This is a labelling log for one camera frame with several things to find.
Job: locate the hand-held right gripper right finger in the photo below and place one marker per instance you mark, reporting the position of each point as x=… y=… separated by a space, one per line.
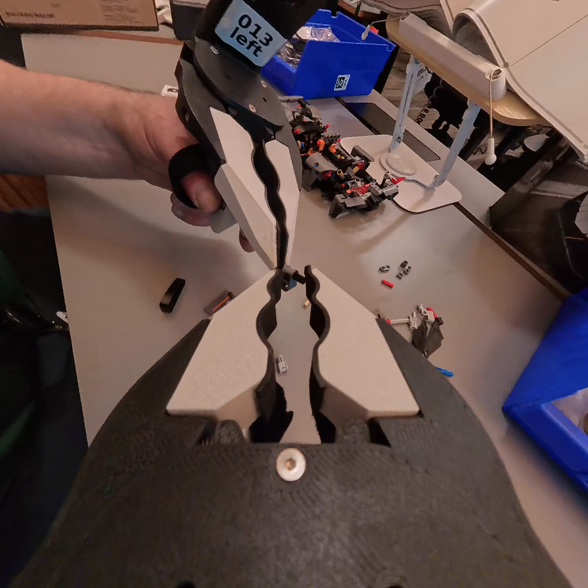
x=367 y=367

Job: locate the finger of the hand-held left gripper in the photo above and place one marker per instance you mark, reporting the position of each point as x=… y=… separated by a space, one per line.
x=248 y=202
x=289 y=170

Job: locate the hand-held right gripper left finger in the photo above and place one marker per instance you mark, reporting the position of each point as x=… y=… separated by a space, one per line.
x=220 y=367

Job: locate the light grey lego joint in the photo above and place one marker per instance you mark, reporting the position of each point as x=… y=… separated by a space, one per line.
x=281 y=365

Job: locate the dark grey lego connector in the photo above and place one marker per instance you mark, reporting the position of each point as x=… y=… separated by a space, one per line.
x=289 y=274

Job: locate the person's left forearm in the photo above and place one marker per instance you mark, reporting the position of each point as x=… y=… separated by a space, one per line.
x=69 y=124

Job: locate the partly built lego car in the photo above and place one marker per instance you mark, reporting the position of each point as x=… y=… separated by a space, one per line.
x=340 y=183

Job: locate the small grey lego assembly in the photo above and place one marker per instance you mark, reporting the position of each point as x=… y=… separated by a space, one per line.
x=218 y=304

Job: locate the pile of loose lego pieces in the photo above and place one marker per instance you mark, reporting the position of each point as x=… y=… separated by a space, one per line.
x=427 y=335

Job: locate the black curved lego panel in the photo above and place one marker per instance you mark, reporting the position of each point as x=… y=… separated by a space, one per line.
x=172 y=296

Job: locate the person's left hand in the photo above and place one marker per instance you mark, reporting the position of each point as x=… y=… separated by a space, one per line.
x=151 y=142

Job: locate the blue storage bin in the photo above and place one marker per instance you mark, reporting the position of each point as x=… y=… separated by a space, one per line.
x=537 y=358
x=321 y=78

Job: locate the clear plastic parts bags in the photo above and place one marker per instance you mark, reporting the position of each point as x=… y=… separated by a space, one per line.
x=574 y=409
x=317 y=34

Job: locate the white book stand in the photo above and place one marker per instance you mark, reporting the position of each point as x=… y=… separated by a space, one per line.
x=427 y=197

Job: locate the brown cardboard box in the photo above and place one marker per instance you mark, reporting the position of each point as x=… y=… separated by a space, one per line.
x=69 y=13

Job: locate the person's green shirt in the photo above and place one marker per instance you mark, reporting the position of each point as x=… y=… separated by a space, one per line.
x=9 y=298

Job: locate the dark chair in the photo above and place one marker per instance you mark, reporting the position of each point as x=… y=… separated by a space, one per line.
x=537 y=220

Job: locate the open instruction booklet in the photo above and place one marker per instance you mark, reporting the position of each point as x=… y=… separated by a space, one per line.
x=542 y=55

